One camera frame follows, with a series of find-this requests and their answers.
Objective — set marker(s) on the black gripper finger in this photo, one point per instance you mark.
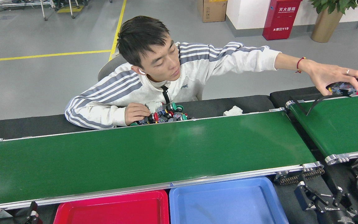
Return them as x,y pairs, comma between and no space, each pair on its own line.
34,214

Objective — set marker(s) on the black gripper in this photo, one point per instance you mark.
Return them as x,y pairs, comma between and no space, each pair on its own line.
337,217

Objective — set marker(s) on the red push button switch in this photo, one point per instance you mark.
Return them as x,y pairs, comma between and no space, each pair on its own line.
155,117
351,90
170,114

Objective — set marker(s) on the white circuit breaker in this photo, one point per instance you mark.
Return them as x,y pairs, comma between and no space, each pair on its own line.
154,106
232,111

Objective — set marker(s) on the green feeder conveyor belt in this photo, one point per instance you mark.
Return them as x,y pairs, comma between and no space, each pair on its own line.
337,130

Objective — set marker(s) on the red plastic tray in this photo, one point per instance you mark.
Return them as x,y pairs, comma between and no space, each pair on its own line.
110,208

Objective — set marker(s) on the blue plastic tray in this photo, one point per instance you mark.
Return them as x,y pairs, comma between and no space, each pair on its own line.
228,205

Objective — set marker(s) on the long green conveyor belt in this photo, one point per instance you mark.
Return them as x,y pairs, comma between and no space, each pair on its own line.
135,155

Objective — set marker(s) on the person's left hand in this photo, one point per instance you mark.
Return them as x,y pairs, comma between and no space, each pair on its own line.
328,74

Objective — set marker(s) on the person's right hand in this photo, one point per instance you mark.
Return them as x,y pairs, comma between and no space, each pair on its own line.
137,113

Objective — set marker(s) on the long black foam pad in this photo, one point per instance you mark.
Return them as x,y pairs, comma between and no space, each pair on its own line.
26,126

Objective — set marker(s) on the short black foam pad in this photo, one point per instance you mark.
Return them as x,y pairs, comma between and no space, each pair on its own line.
294,95

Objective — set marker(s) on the grey office chair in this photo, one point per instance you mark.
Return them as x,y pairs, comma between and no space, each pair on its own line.
110,67

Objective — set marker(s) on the potted green plant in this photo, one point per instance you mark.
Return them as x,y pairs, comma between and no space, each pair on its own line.
325,26

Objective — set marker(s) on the person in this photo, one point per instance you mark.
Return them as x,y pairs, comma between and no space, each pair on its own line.
197,68

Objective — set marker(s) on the red fire extinguisher cabinet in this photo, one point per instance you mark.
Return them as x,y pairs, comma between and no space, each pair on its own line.
281,21

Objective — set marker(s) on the yellow floor plate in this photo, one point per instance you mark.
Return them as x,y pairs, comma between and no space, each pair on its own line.
70,9

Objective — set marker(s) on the grey metal rack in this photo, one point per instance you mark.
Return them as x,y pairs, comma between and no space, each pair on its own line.
23,4

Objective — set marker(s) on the brown cardboard box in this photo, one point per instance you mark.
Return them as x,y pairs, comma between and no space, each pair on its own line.
211,11

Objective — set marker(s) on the black guide bracket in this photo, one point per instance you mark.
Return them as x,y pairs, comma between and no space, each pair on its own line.
312,107

